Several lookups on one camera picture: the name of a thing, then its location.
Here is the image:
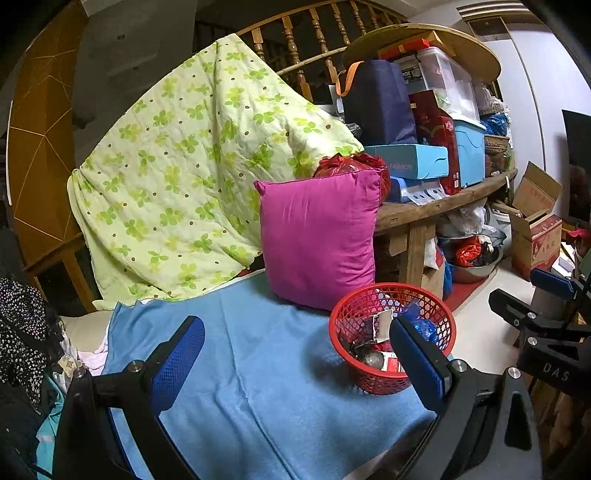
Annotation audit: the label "woven basket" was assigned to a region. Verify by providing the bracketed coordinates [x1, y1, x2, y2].
[484, 135, 511, 158]

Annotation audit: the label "black screen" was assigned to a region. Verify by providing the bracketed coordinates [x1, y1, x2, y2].
[561, 110, 591, 227]

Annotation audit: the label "light blue blanket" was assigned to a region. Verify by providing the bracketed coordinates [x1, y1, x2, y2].
[99, 272, 455, 480]

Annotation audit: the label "white and blue boxes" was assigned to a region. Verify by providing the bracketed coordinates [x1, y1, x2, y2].
[383, 178, 448, 206]

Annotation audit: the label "pale pink cloth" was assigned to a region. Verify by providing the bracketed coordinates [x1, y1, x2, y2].
[76, 344, 109, 374]

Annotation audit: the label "flat red box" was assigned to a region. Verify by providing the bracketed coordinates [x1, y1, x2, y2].
[379, 38, 432, 61]

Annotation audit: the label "red mesh basket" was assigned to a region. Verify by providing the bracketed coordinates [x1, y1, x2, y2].
[329, 283, 457, 396]

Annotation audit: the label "navy bag with orange handles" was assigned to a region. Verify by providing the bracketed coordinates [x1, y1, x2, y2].
[335, 60, 419, 146]

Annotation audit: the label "blue plastic bags heap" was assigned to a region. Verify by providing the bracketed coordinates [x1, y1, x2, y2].
[480, 111, 511, 137]

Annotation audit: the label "teal cloth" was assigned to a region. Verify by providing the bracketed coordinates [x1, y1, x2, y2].
[34, 374, 70, 480]

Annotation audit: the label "dark speckled clothing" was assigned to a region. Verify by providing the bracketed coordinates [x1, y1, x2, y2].
[0, 274, 63, 411]

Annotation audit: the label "flat light blue box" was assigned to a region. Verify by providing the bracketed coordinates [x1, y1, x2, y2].
[362, 144, 450, 181]

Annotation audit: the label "magenta pillow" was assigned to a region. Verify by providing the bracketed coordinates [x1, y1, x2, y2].
[254, 168, 384, 311]

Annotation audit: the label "red bag in bowl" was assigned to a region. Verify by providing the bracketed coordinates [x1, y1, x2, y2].
[455, 235, 483, 266]

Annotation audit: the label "red gift bag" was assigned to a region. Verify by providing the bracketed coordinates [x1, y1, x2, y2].
[409, 90, 462, 195]

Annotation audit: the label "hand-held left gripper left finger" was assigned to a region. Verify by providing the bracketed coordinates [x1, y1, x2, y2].
[53, 315, 206, 480]

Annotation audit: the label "clear plastic storage box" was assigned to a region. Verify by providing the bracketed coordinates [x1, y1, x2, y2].
[394, 46, 481, 123]

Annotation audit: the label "green floral quilt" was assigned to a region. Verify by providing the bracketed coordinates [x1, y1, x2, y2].
[67, 34, 365, 311]

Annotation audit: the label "metal bowl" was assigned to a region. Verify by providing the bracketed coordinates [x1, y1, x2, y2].
[436, 235, 504, 284]

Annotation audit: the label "beige patterned cloth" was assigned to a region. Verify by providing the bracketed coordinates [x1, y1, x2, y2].
[55, 355, 86, 381]

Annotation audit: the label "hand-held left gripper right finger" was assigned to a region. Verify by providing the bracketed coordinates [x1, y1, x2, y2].
[389, 318, 543, 480]

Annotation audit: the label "wooden stair railing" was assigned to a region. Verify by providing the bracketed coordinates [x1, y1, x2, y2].
[235, 0, 411, 100]

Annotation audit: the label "round wooden tabletop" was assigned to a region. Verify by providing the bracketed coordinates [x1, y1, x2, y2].
[342, 25, 502, 85]

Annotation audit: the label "shiny red plastic bag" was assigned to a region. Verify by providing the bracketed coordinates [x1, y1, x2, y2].
[314, 154, 391, 204]

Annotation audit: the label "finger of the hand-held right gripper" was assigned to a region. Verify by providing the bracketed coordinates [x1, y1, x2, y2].
[530, 267, 581, 302]
[488, 288, 571, 340]

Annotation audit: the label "cream pillow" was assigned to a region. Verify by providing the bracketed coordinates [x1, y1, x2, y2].
[58, 311, 116, 352]

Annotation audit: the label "wooden bench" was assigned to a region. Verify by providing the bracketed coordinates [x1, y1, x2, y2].
[373, 168, 519, 289]

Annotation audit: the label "brown wooden panel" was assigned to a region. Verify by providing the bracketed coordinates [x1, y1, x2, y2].
[7, 53, 88, 273]

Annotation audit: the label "wooden bed frame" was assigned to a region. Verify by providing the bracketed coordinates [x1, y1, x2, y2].
[21, 222, 105, 312]

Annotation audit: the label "small red box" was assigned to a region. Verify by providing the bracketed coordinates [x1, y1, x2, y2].
[379, 351, 407, 374]

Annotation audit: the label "white plastic bag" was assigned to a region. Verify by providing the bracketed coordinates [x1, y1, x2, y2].
[438, 205, 490, 238]

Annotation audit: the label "blue plastic bag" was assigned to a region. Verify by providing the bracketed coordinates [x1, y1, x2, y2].
[399, 300, 439, 344]

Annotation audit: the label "cardboard box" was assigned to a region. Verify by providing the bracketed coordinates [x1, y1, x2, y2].
[508, 161, 564, 282]

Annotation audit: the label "light blue storage bin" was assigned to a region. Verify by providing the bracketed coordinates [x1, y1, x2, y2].
[452, 117, 488, 188]

